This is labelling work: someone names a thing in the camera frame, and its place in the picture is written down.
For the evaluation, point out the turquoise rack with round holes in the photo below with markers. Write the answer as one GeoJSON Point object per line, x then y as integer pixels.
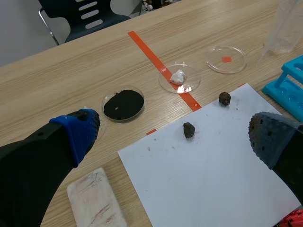
{"type": "Point", "coordinates": [287, 89]}

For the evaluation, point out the clear plastic beaker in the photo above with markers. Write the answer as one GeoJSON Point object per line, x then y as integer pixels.
{"type": "Point", "coordinates": [279, 28]}

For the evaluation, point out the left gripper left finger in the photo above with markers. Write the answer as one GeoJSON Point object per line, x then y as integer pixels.
{"type": "Point", "coordinates": [35, 165]}

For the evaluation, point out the white lump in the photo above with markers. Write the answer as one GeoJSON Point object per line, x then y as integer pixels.
{"type": "Point", "coordinates": [177, 76]}

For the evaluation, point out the small white tile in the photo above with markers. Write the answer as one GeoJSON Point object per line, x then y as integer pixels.
{"type": "Point", "coordinates": [94, 201]}

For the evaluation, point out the clear glass dish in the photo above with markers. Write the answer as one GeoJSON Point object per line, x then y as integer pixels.
{"type": "Point", "coordinates": [225, 59]}
{"type": "Point", "coordinates": [187, 78]}

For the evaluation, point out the glass dish with black powder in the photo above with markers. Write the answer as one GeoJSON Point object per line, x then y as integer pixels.
{"type": "Point", "coordinates": [123, 104]}

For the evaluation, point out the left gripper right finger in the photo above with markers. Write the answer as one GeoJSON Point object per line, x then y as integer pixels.
{"type": "Point", "coordinates": [279, 144]}

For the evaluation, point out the small dark stone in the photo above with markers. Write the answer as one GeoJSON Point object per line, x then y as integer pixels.
{"type": "Point", "coordinates": [189, 129]}
{"type": "Point", "coordinates": [224, 98]}

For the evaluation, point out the toy brick block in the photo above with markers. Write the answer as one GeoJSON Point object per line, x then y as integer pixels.
{"type": "Point", "coordinates": [292, 218]}

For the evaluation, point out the dark blue chair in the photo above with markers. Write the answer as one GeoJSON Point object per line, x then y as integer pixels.
{"type": "Point", "coordinates": [80, 19]}

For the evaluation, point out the white sheet of paper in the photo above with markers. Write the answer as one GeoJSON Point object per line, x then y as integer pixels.
{"type": "Point", "coordinates": [208, 165]}

